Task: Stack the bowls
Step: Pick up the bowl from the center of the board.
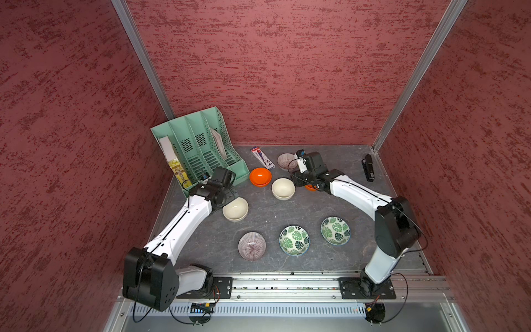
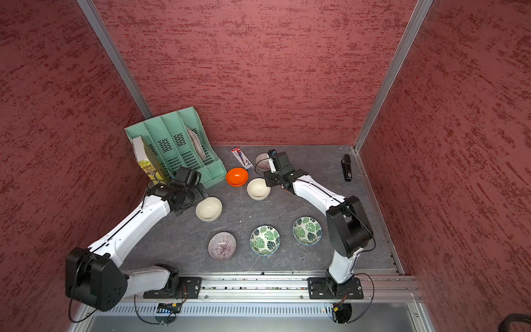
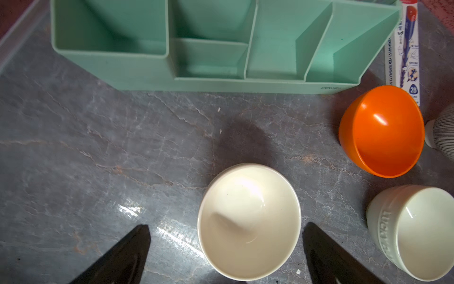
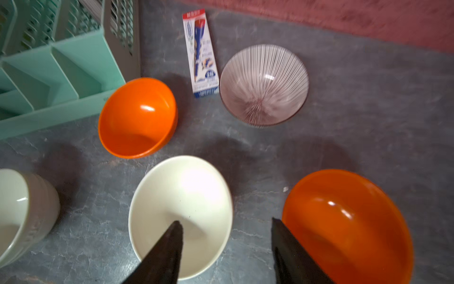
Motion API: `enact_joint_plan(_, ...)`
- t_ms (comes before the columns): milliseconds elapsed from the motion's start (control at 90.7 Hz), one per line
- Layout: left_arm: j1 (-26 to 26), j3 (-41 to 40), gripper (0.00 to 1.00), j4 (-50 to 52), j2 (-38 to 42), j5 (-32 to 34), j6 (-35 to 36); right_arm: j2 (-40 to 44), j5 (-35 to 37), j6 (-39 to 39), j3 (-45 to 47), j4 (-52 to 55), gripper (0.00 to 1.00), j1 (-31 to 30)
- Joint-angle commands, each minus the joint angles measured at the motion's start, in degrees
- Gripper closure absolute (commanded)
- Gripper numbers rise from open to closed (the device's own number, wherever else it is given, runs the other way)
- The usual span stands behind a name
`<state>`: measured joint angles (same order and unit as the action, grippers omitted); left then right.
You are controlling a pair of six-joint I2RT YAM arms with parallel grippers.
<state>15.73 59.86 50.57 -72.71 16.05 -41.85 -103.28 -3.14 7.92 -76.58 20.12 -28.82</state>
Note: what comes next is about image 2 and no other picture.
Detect striped bowl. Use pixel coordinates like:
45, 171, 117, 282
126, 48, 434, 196
255, 153, 270, 172
207, 232, 236, 261

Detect cream bowl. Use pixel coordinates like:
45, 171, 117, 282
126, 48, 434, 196
247, 178, 271, 201
195, 197, 223, 222

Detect orange bowl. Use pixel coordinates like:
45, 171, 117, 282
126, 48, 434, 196
225, 167, 249, 188

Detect green leaf bowl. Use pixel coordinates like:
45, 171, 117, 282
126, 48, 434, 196
293, 217, 323, 246
250, 225, 281, 257

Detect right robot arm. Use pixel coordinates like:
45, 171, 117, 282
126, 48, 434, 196
264, 170, 374, 285

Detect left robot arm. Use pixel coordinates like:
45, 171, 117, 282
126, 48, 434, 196
65, 183, 208, 311

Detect yellow book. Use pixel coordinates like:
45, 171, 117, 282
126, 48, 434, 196
131, 136, 168, 183

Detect mint green file organizer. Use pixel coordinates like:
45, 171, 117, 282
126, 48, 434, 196
125, 107, 227, 188

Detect white papers in organizer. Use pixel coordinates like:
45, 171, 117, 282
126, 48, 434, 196
186, 127, 207, 160

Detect striped bowl front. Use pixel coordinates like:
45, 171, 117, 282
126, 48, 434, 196
207, 232, 236, 261

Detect black stapler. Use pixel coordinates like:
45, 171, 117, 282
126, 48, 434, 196
341, 154, 353, 182

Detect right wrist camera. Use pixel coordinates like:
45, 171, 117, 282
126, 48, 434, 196
268, 149, 294, 174

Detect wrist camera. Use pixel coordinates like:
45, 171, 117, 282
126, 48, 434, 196
268, 149, 294, 174
174, 167, 202, 187

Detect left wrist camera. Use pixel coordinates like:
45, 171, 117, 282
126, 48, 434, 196
174, 167, 202, 187

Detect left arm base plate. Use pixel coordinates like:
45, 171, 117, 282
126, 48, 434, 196
143, 277, 203, 300

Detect aluminium rail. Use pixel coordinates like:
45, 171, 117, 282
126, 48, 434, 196
78, 271, 424, 303

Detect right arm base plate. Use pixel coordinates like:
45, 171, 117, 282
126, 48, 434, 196
307, 277, 364, 300

